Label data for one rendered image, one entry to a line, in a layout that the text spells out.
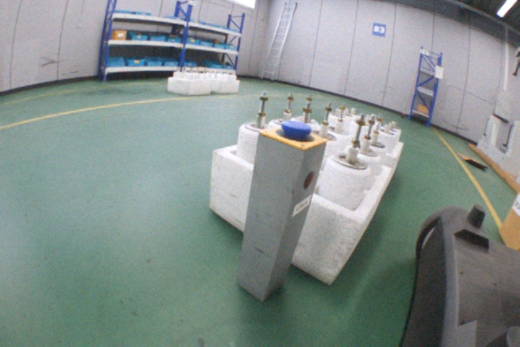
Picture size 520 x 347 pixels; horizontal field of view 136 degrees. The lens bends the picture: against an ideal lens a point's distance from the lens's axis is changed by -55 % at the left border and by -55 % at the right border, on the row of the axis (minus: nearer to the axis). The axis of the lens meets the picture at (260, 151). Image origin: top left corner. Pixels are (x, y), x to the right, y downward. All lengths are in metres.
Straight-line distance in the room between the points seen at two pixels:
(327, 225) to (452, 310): 0.29
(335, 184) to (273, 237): 0.17
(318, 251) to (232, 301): 0.20
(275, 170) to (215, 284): 0.28
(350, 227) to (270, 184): 0.19
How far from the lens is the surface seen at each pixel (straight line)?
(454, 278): 0.41
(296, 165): 0.27
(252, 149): 0.53
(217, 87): 3.08
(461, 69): 7.05
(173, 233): 0.59
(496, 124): 4.98
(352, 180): 0.43
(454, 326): 0.34
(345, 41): 7.22
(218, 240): 0.57
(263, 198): 0.32
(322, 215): 0.44
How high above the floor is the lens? 0.39
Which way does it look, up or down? 20 degrees down
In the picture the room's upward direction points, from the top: 9 degrees clockwise
